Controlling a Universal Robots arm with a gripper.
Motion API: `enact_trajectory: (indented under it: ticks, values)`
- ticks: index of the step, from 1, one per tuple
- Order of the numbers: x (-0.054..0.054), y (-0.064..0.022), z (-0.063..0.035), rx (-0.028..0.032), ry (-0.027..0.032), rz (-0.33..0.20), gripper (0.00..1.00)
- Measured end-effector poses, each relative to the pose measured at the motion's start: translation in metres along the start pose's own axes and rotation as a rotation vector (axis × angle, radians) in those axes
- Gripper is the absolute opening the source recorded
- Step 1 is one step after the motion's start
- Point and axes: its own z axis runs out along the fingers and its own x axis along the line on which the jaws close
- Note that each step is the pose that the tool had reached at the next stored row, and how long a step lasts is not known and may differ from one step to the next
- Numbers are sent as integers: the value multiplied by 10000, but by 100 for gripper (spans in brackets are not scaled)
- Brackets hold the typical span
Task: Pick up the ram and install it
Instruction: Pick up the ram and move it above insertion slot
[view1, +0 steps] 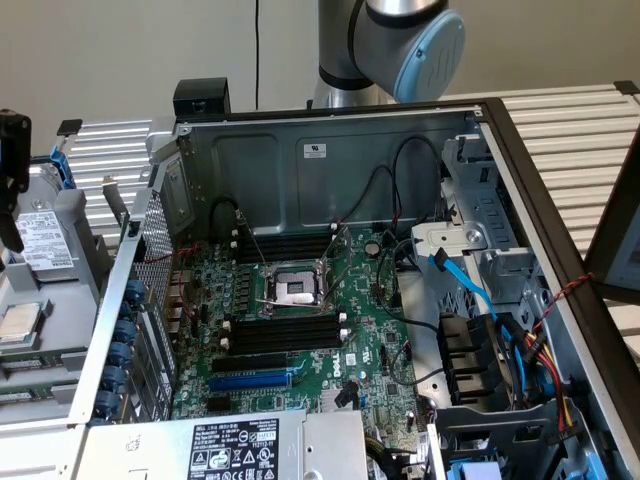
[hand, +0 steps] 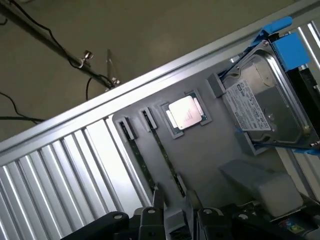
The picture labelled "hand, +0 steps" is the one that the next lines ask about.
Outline grey parts rack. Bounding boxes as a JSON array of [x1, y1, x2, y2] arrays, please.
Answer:
[[111, 73, 307, 240]]

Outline blue plastic block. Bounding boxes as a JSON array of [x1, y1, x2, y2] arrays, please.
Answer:
[[271, 32, 311, 73]]

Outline blue disk caddy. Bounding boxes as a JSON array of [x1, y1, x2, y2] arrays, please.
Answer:
[[219, 16, 320, 157]]

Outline black stand cable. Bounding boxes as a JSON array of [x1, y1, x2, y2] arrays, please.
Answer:
[[14, 0, 78, 68]]

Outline silver CPU chip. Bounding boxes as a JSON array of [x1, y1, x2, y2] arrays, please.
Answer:
[[164, 96, 208, 131]]

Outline clear acrylic bracket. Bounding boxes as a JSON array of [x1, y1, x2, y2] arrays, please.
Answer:
[[106, 48, 118, 87]]

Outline metal stand pole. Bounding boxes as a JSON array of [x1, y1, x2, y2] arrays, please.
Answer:
[[0, 0, 122, 90]]

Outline silver hard disk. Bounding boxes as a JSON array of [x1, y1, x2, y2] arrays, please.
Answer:
[[221, 41, 320, 151]]

